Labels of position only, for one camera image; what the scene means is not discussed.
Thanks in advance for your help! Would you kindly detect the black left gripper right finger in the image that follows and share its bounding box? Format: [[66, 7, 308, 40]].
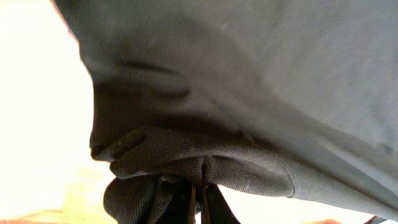
[[201, 185, 240, 224]]

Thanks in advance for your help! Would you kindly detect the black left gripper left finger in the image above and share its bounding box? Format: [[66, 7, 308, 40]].
[[156, 180, 196, 224]]

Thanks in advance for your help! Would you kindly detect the black polo shirt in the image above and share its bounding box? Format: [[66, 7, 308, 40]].
[[55, 0, 397, 223]]

